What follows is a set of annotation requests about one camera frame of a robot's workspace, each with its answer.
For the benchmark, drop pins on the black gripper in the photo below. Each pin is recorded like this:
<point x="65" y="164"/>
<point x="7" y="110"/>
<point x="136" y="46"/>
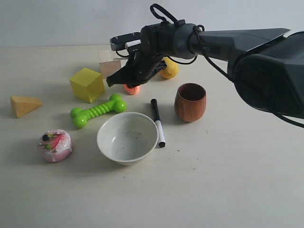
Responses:
<point x="163" y="39"/>

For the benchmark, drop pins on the small orange toy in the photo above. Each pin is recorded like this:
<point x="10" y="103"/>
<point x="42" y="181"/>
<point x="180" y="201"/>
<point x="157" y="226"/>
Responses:
<point x="133" y="90"/>

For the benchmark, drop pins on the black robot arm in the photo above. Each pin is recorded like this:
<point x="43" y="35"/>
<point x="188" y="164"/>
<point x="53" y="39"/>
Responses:
<point x="266" y="66"/>

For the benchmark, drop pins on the yellow lemon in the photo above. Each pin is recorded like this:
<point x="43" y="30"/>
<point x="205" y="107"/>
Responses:
<point x="171" y="69"/>

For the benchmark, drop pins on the plain wooden cube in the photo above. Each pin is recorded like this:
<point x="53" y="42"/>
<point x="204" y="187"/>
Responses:
<point x="110" y="62"/>

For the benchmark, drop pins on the brown wooden cup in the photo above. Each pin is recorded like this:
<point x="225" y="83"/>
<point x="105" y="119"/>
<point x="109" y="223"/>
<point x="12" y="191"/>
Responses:
<point x="190" y="102"/>

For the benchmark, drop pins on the black and white marker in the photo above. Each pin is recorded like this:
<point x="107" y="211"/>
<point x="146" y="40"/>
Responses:
<point x="157" y="120"/>

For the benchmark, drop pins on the yellow cube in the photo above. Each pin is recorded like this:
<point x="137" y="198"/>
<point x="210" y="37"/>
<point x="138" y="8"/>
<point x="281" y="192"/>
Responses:
<point x="87" y="84"/>

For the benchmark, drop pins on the white ceramic bowl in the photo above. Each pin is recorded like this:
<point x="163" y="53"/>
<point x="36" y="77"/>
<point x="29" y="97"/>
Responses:
<point x="127" y="138"/>

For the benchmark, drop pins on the green bone toy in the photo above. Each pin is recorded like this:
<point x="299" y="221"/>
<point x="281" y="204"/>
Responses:
<point x="81" y="117"/>

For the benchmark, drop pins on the pink strawberry cake squishy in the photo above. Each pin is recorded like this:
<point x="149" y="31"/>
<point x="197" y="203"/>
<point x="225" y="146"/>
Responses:
<point x="55" y="145"/>

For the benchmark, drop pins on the yellow cheese wedge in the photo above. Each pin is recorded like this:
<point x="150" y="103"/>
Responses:
<point x="21" y="105"/>

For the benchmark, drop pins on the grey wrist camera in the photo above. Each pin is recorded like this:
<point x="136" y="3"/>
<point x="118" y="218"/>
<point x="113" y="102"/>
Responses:
<point x="125" y="41"/>

